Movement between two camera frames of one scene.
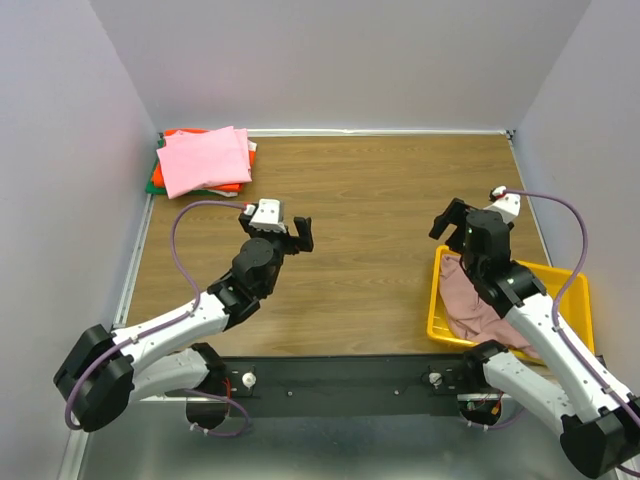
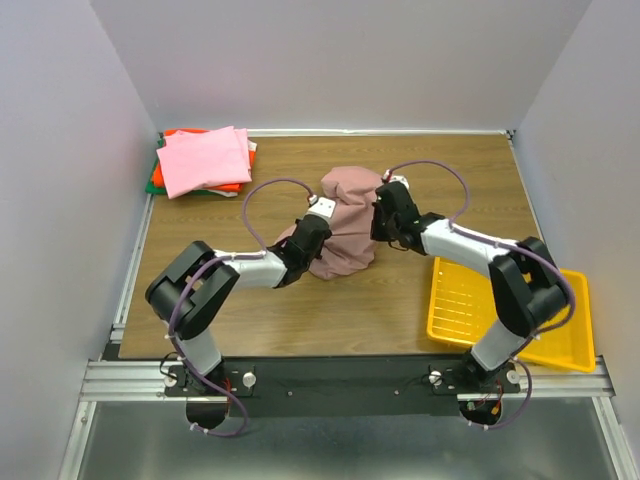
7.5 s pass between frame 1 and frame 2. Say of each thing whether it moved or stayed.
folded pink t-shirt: stayed
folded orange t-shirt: stayed
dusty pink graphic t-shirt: moved
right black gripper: moved
